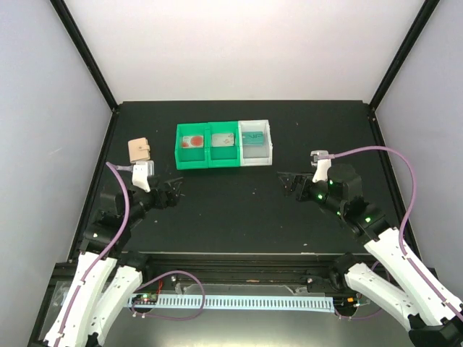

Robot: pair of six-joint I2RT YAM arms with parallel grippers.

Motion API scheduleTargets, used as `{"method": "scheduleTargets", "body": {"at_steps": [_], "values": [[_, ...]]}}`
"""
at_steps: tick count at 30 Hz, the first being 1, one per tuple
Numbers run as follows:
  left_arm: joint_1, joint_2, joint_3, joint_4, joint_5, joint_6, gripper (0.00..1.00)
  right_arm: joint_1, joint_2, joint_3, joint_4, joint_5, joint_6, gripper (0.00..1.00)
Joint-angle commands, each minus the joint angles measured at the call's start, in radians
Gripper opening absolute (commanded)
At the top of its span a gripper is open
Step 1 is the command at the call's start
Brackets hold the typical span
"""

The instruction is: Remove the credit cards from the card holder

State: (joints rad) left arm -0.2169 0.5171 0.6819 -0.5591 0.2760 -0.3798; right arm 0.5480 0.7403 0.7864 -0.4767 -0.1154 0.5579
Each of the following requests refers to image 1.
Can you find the beige leather card holder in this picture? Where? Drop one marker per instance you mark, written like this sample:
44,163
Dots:
139,150

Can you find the small circuit board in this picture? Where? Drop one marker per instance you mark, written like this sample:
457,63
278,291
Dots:
346,301
145,299

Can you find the left black frame post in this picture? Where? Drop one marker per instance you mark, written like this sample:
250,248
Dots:
73,31

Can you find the black frame post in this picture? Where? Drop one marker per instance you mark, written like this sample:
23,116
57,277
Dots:
418,25
73,31

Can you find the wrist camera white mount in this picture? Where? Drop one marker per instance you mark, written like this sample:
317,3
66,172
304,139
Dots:
142,170
321,161

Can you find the teal VIP card in bin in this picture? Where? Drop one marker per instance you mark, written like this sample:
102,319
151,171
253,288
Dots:
253,138

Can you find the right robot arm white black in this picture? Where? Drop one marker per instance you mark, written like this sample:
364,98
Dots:
431,315

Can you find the right black frame post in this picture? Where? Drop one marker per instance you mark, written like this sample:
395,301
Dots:
418,25

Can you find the middle green bin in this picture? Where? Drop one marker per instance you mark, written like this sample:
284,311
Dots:
224,157

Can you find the green bin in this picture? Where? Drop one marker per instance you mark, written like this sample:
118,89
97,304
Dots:
224,157
194,158

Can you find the white bin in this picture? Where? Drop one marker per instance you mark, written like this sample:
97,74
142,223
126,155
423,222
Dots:
256,147

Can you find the red white card in bin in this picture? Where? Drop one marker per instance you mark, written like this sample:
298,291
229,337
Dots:
192,141

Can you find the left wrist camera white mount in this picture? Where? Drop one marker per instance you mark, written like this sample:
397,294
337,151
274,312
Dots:
142,170

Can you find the white slotted cable duct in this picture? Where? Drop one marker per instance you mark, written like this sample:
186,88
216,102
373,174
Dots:
237,302

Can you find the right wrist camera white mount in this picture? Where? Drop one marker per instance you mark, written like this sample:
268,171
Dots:
321,161

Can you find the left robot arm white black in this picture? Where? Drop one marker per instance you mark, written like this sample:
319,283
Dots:
106,276

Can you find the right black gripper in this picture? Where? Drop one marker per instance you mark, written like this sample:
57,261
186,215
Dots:
304,180

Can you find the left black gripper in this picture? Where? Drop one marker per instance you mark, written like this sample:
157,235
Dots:
171,199

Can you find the left small circuit board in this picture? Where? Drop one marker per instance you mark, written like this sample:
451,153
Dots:
145,299

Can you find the white grey card in bin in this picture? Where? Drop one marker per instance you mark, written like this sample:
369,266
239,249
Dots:
222,140

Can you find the left green bin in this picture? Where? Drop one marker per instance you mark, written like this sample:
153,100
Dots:
194,158

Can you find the right small circuit board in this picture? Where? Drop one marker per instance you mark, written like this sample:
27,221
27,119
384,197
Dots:
346,301

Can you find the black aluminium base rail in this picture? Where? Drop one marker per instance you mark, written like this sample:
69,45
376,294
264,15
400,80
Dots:
315,272

